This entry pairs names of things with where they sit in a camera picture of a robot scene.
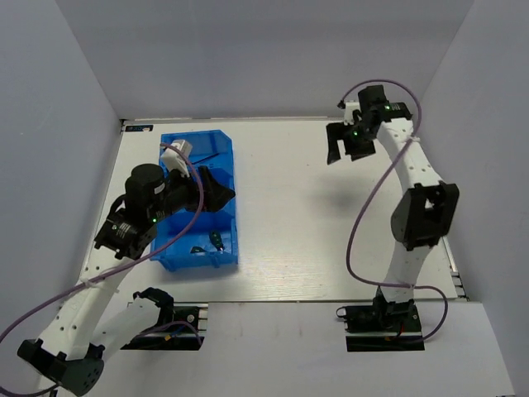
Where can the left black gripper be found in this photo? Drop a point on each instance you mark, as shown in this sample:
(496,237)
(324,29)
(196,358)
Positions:
(216,195)

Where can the green orange stubby screwdriver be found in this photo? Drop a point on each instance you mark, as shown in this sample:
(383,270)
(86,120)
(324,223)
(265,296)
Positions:
(197,249)

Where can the green stubby phillips screwdriver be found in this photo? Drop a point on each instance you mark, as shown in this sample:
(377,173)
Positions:
(216,240)

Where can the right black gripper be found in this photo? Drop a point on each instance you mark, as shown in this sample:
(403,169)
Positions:
(335,132)

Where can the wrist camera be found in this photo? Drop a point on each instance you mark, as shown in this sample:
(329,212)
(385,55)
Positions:
(351,111)
(173,160)

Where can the left table logo sticker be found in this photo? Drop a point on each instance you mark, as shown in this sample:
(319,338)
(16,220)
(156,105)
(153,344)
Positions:
(139,128)

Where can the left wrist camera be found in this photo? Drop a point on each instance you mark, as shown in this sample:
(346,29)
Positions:
(173,160)

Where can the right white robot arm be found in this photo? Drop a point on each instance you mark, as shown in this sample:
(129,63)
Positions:
(425,212)

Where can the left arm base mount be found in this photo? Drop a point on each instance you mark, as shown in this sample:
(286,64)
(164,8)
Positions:
(183,329)

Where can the brown hex key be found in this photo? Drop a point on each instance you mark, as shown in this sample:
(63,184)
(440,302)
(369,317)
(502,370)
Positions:
(205,159)

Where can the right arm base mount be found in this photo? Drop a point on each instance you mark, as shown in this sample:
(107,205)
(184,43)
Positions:
(368,331)

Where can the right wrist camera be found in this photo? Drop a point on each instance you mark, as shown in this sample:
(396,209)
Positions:
(351,111)

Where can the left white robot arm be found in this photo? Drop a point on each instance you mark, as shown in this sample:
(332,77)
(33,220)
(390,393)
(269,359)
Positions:
(71,352)

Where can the blue plastic compartment bin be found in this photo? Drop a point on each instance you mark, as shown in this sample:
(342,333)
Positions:
(178,256)

